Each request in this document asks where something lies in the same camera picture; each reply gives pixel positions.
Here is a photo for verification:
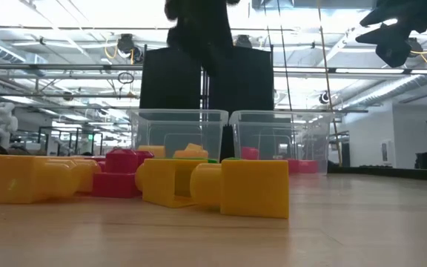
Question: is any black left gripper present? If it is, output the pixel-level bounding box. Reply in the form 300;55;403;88
165;0;241;77

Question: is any green toy block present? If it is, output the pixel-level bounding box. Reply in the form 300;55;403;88
176;156;242;165

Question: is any large yellow toy block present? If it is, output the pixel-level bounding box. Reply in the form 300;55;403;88
0;154;102;204

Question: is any black ceiling lamp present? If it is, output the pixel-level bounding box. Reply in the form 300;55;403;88
116;33;136;56
234;35;254;49
406;36;424;56

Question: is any black screen panel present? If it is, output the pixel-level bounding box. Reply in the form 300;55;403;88
139;42;204;114
208;42;275;159

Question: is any clear plastic bin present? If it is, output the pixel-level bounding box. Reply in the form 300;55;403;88
128;108;229;161
228;109;335;175

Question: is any black chair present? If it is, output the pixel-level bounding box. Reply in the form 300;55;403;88
414;151;427;171

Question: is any white robot figure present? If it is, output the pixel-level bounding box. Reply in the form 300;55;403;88
0;102;19;149

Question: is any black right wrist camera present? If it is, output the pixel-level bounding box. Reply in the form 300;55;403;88
375;35;414;69

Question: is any hanging black cable loop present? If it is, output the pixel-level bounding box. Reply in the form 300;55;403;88
116;71;135;85

